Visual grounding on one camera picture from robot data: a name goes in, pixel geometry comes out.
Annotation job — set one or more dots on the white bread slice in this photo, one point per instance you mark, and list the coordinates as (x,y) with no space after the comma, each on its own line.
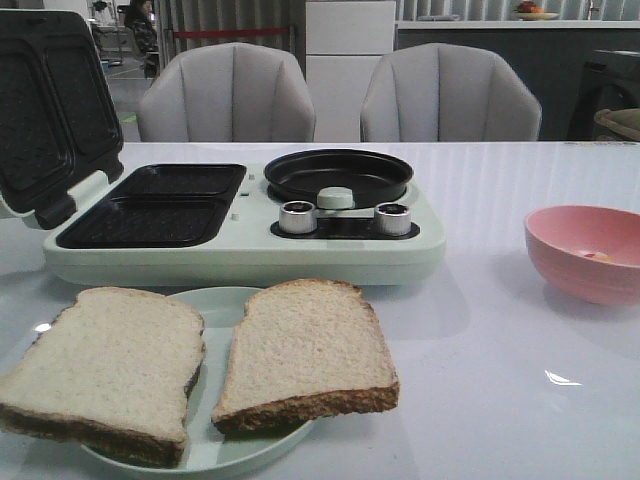
(305,349)
(114,372)

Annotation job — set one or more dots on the pink plastic bowl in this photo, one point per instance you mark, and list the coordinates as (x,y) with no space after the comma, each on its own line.
(557,236)

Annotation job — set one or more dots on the orange cooked shrimp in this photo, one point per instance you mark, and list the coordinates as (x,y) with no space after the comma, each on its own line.
(599,256)

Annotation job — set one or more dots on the breakfast maker hinged lid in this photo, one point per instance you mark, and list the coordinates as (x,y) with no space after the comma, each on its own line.
(58,120)

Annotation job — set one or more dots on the left silver control knob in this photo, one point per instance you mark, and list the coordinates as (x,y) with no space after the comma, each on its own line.
(297,217)

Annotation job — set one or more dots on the silver control knob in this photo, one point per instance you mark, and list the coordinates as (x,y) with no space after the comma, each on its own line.
(297,217)
(392,219)

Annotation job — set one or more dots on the right silver control knob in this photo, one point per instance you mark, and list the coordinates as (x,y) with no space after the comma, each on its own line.
(392,219)

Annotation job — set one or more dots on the black round frying pan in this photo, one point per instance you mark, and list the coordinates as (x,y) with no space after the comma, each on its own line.
(372,177)

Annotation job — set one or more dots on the left grey upholstered chair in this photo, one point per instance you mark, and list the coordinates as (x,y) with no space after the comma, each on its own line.
(233,92)

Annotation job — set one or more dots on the grey upholstered chair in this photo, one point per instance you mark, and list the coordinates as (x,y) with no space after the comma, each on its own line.
(233,92)
(440,92)

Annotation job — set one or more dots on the right grey upholstered chair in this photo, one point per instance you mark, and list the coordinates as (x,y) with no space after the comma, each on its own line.
(440,92)

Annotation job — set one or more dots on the white cabinet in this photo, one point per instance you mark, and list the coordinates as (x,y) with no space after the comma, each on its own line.
(344,42)

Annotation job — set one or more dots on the mint green round plate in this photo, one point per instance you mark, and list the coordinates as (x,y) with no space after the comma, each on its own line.
(210,454)

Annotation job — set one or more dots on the red barrier tape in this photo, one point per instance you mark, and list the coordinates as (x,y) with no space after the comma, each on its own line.
(254,32)

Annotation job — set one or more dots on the person in background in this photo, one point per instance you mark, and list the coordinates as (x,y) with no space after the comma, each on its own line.
(137,20)

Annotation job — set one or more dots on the grey kitchen counter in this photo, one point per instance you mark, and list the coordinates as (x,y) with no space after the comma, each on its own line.
(573,67)

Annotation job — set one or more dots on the fruit plate on counter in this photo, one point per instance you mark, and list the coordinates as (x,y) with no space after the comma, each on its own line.
(530,11)

